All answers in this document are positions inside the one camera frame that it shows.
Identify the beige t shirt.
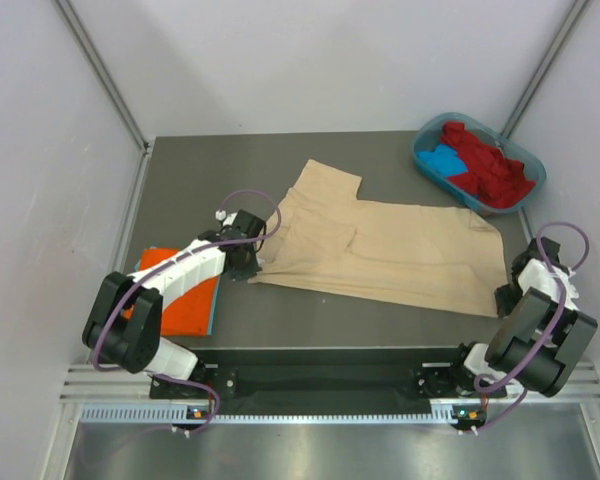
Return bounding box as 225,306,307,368
254,160,507,317

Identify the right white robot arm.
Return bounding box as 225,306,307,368
446,237,598,397

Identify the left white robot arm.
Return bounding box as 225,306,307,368
82,210,267,397

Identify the light blue folded t shirt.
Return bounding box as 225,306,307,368
134,244,224,338

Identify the orange folded t shirt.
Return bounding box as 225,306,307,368
137,247,221,337

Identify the red t shirt in basket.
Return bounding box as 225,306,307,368
440,121,536,209

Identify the teal plastic basket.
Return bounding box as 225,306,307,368
411,112,547,216

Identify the blue t shirt in basket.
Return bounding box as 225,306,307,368
417,144,468,178

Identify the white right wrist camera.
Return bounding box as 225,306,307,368
550,268,579,302

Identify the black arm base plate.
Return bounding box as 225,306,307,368
149,347,506,404

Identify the slotted grey cable duct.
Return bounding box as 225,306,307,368
79,402,486,425

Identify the aluminium frame rail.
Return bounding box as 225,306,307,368
59,364,156,406

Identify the right aluminium corner post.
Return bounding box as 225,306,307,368
501,0,593,138

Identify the aluminium corner post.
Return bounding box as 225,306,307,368
51,0,149,152
501,0,593,138

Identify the left aluminium corner post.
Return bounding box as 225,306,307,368
51,0,149,152

